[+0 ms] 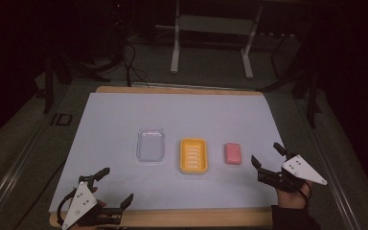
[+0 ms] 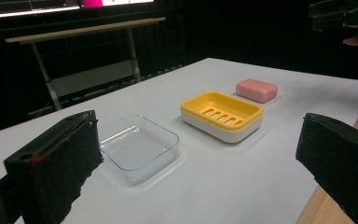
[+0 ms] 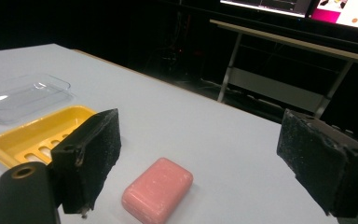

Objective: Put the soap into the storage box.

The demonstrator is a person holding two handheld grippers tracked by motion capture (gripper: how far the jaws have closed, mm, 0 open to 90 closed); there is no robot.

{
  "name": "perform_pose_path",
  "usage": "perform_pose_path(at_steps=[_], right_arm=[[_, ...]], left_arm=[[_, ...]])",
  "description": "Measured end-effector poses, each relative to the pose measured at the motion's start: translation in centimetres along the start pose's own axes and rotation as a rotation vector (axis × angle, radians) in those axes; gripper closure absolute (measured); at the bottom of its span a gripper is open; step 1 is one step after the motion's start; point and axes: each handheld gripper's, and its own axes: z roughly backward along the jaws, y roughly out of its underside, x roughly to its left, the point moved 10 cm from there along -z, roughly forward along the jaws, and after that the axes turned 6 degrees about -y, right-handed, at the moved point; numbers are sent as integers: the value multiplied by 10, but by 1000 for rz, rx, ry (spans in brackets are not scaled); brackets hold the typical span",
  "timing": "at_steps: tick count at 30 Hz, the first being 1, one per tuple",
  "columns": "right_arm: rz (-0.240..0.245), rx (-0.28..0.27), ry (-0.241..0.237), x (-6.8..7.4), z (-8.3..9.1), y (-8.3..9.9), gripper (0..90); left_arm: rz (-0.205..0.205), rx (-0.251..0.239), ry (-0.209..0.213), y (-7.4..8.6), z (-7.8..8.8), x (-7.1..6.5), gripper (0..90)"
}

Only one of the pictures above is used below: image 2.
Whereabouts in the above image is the white table cover sheet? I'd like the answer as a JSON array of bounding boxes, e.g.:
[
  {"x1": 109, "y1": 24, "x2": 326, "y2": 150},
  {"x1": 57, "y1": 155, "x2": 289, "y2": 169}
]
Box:
[{"x1": 0, "y1": 57, "x2": 358, "y2": 224}]

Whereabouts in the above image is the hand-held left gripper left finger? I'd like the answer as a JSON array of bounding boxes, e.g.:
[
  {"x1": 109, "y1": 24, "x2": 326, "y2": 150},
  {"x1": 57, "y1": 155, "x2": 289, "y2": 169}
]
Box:
[{"x1": 3, "y1": 109, "x2": 103, "y2": 224}]

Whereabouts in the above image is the pink soap bar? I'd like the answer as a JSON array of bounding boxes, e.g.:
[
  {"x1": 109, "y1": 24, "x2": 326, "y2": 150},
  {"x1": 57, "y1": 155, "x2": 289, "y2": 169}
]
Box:
[{"x1": 235, "y1": 77, "x2": 279, "y2": 105}]

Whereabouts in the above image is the clear plastic soap box lid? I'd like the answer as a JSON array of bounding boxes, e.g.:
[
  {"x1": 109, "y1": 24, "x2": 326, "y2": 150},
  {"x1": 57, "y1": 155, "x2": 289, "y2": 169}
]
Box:
[{"x1": 98, "y1": 114, "x2": 181, "y2": 185}]

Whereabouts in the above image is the yellow and white soap dish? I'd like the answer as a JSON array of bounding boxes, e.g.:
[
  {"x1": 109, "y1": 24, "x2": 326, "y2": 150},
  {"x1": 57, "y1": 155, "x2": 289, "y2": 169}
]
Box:
[{"x1": 180, "y1": 91, "x2": 265, "y2": 145}]

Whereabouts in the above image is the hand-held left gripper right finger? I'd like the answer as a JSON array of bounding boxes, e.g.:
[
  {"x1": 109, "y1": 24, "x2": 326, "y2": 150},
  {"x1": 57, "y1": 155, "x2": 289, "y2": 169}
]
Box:
[{"x1": 295, "y1": 112, "x2": 358, "y2": 224}]

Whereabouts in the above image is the desk with white metal legs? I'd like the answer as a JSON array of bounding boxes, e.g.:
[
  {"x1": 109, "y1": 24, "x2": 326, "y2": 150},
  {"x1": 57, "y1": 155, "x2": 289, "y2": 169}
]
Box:
[{"x1": 4, "y1": 16, "x2": 167, "y2": 112}]

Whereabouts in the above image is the computer monitor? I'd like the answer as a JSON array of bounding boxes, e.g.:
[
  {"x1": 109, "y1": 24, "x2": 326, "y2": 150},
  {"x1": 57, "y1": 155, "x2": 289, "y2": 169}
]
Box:
[{"x1": 78, "y1": 0, "x2": 155, "y2": 9}]

